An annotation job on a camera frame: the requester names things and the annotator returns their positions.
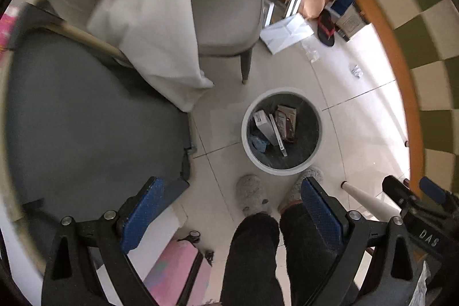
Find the white flat envelope box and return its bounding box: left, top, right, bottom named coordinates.
left=260, top=13, right=314, bottom=54

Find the black red flip flop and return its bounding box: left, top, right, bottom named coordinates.
left=317, top=9, right=335, bottom=47

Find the right grey fuzzy slipper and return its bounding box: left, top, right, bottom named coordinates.
left=278, top=166, right=324, bottom=214

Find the white round trash bin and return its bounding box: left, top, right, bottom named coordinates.
left=241, top=87, right=324, bottom=176

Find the white box german flag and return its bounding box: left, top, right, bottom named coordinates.
left=269, top=113, right=287, bottom=157

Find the left grey fuzzy slipper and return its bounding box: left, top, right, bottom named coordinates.
left=236, top=175, right=272, bottom=217

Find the white cloth on chair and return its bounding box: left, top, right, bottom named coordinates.
left=87, top=0, right=213, bottom=113

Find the blue foil snack wrapper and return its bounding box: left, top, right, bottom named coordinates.
left=248, top=135, right=270, bottom=154

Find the grey fuzzy slipper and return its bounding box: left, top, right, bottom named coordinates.
left=278, top=166, right=324, bottom=214
left=236, top=175, right=272, bottom=217

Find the grey cushioned chair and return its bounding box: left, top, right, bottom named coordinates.
left=46, top=0, right=266, bottom=85

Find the long white toothpaste box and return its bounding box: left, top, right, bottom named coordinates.
left=254, top=110, right=277, bottom=146

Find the dark grey sofa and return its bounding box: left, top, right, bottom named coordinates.
left=5, top=31, right=189, bottom=252

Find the small white carton box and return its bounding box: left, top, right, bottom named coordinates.
left=275, top=105, right=297, bottom=143

